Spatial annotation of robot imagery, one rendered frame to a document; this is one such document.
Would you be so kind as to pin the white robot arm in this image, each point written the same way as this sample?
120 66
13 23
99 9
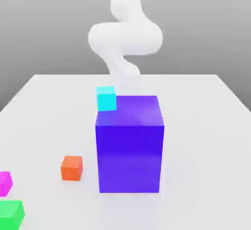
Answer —
125 38

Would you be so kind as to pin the small cyan cube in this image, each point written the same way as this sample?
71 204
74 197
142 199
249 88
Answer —
106 100

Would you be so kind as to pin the small orange cube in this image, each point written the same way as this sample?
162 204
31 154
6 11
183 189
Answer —
71 169

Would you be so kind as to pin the small magenta cube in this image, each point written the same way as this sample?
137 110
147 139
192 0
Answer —
4 184

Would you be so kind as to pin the small green cube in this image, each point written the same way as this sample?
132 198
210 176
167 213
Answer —
9 215

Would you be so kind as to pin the large purple box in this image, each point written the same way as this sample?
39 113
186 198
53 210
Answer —
129 155

